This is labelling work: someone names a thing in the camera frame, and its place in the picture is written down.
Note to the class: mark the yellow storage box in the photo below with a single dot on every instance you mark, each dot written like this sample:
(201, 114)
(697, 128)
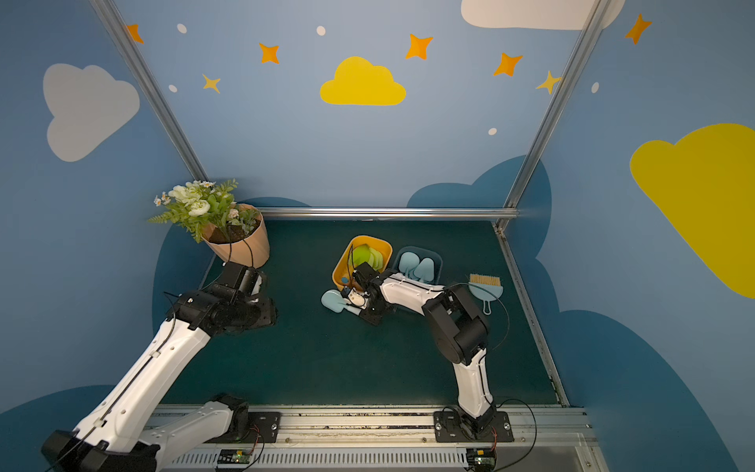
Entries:
(342, 274)

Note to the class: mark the blue shovel sideways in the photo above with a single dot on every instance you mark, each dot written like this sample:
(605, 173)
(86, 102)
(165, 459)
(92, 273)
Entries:
(335, 302)

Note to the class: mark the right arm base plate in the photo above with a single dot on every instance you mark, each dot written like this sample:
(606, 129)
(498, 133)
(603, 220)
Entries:
(450, 426)

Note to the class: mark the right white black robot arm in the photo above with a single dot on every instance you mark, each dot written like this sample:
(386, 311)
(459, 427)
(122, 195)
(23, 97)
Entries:
(459, 328)

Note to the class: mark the green trowel yellow handle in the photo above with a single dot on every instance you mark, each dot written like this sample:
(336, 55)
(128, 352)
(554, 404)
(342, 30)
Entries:
(360, 255)

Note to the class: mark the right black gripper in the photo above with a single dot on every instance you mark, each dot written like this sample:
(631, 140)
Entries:
(366, 280)

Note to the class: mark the blue-grey storage box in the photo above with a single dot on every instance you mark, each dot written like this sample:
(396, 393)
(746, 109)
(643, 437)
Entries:
(422, 253)

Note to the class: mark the terracotta pot with flowers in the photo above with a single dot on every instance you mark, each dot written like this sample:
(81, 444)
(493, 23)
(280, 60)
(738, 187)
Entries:
(210, 213)

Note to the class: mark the aluminium front rail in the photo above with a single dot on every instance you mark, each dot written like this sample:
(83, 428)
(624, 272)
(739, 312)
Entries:
(372, 436)

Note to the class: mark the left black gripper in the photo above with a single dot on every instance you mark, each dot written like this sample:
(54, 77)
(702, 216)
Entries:
(237, 275)

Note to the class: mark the right controller board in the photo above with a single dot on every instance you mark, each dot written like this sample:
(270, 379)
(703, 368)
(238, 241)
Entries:
(480, 460)

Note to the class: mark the green shovel wooden handle back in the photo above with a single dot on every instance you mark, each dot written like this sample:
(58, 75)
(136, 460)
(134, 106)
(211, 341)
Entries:
(376, 260)

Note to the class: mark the blue dustpan brush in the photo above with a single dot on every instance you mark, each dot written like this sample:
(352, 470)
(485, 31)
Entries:
(487, 289)

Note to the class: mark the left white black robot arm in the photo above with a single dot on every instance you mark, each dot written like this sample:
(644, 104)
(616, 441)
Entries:
(113, 436)

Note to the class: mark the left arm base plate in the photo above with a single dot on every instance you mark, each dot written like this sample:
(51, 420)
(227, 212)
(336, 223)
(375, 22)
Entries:
(265, 426)

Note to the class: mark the left controller board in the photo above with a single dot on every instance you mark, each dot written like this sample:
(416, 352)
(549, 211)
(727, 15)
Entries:
(235, 459)

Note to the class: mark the controller board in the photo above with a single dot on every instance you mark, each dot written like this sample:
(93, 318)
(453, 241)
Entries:
(480, 460)
(235, 459)

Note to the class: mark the blue shovel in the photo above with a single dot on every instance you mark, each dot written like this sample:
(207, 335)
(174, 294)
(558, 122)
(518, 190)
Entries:
(425, 271)
(408, 262)

